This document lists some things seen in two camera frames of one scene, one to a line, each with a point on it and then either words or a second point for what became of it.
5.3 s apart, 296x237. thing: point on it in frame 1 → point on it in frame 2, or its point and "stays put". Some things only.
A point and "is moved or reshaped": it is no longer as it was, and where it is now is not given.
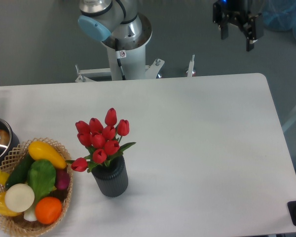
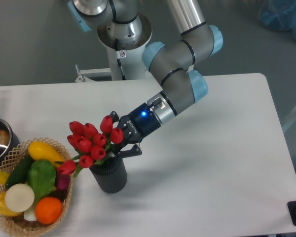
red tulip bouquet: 102,142 is moved or reshaped
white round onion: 19,197 stays put
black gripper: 237,12 → 136,126
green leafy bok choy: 41,176 stays put
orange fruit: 48,210 stays put
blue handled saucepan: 4,139 stays put
